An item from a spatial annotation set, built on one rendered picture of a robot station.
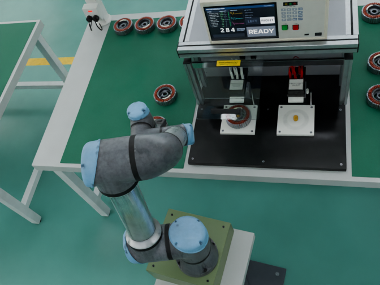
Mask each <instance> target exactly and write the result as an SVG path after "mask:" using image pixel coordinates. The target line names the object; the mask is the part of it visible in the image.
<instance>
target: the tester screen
mask: <svg viewBox="0 0 380 285"><path fill-rule="evenodd" d="M205 11H206V15H207V18H208V22H209V27H210V31H211V35H212V38H213V40H216V39H229V38H256V37H248V35H247V28H246V27H261V26H272V25H275V31H276V23H267V24H246V22H245V18H264V17H274V20H275V8H274V4H272V5H255V6H238V7H220V8H206V9H205ZM220 28H235V29H236V32H228V33H221V32H220V30H219V29H220ZM234 33H244V35H245V36H240V37H215V38H214V37H213V35H214V34H234ZM276 36H277V32H276ZM276 36H258V37H276Z"/></svg>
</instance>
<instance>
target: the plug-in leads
mask: <svg viewBox="0 0 380 285"><path fill-rule="evenodd" d="M290 68H291V69H292V74H293V75H294V79H297V76H296V72H295V67H293V66H290ZM290 68H289V72H288V73H289V79H292V75H291V71H290ZM303 70H304V66H299V67H298V72H299V73H298V74H299V75H300V79H303Z"/></svg>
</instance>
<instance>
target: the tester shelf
mask: <svg viewBox="0 0 380 285"><path fill-rule="evenodd" d="M358 50H359V19H358V5H357V0H329V18H328V28H327V39H323V40H295V41H267V42H239V43H224V44H210V41H209V37H208V33H207V30H206V26H205V22H204V17H203V15H202V11H201V6H200V0H188V4H187V9H186V12H185V17H184V21H183V26H182V30H181V33H180V37H179V42H178V46H177V49H176V51H177V54H178V56H179V58H193V57H229V56H248V55H284V54H319V53H355V52H357V53H358Z"/></svg>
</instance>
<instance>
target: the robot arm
mask: <svg viewBox="0 0 380 285"><path fill-rule="evenodd" d="M127 115H128V118H129V119H130V121H131V126H130V128H131V135H130V136H123V137H115V138H110V139H103V140H101V139H98V140H96V141H90V142H87V143H86V144H85V145H84V147H83V150H82V153H81V174H82V179H83V182H84V184H85V186H86V187H91V188H93V187H97V188H98V190H99V191H100V192H101V193H102V194H103V195H104V196H106V197H109V198H110V200H111V202H112V203H113V205H114V208H115V210H116V211H117V213H118V215H119V217H120V219H121V221H122V223H123V224H124V226H125V228H126V230H125V232H124V234H123V248H124V250H125V255H126V257H127V259H128V260H129V261H130V262H131V263H133V264H145V263H148V262H158V261H168V260H176V262H177V264H178V267H179V268H180V270H181V271H182V272H183V273H184V274H186V275H188V276H190V277H195V278H199V277H204V276H206V275H208V274H209V273H211V272H212V271H213V270H214V268H215V267H216V265H217V262H218V257H219V254H218V249H217V246H216V244H215V242H214V241H213V240H212V239H211V238H210V237H209V235H208V231H207V229H206V227H205V226H204V224H203V223H202V222H201V221H200V220H199V219H197V218H195V217H191V216H183V217H179V218H178V219H176V220H175V221H174V222H172V223H168V224H160V223H159V222H158V221H157V220H156V219H155V218H153V217H152V216H151V214H150V211H149V209H148V206H147V204H146V202H145V199H144V197H143V194H142V192H141V190H140V187H139V185H138V183H139V181H142V180H149V179H153V178H155V177H158V176H160V175H162V174H164V173H165V172H167V171H169V170H171V169H172V168H173V167H174V166H175V165H176V164H177V163H178V162H179V161H180V159H181V157H182V155H183V147H184V146H188V145H193V144H194V143H195V136H194V131H193V126H192V125H191V124H190V123H188V124H184V123H182V124H178V125H174V126H166V124H167V122H166V119H156V120H154V119H153V117H152V115H151V113H150V110H149V108H148V107H147V106H146V104H144V103H143V102H134V103H132V104H130V105H129V107H128V109H127ZM165 126H166V127H165Z"/></svg>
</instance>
